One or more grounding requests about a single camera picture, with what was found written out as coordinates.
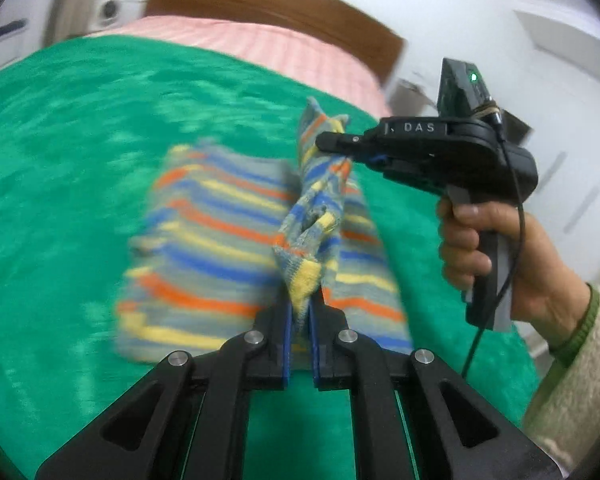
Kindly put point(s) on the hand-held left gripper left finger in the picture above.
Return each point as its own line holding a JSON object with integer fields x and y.
{"x": 275, "y": 350}

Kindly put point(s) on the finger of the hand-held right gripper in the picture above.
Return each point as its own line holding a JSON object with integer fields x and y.
{"x": 337, "y": 141}

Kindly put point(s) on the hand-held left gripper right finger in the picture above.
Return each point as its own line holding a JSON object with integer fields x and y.
{"x": 325, "y": 355}

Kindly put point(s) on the striped knit sweater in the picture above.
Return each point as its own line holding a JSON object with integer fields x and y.
{"x": 220, "y": 240}

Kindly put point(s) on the person's right forearm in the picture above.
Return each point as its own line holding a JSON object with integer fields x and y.
{"x": 580, "y": 380}

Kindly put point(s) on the person's right hand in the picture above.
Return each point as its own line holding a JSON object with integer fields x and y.
{"x": 525, "y": 265}

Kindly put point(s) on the pink striped bed sheet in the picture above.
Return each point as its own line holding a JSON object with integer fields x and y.
{"x": 260, "y": 45}

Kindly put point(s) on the wooden headboard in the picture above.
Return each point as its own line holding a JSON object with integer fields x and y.
{"x": 280, "y": 5}

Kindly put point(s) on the green floral blanket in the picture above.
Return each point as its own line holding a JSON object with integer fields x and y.
{"x": 70, "y": 170}

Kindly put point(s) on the white round camera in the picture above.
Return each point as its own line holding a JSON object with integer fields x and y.
{"x": 110, "y": 12}

